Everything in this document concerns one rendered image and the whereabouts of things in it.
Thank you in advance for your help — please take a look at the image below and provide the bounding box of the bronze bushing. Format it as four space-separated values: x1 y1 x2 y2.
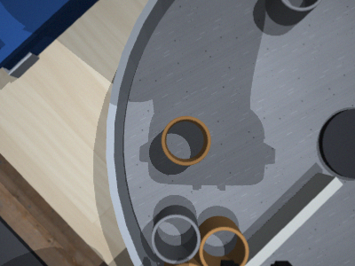
199 215 249 266
164 252 203 266
162 116 211 166

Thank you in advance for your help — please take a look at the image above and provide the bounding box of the grey metal bushing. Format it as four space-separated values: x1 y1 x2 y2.
265 0 322 26
151 205 201 264

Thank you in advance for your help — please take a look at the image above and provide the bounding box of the blue shallow tray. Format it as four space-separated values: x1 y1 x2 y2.
0 0 98 70

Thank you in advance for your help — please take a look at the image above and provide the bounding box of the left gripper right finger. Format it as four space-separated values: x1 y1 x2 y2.
271 261 292 266

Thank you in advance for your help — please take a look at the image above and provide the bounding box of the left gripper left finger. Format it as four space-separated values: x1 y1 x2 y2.
220 260 239 266

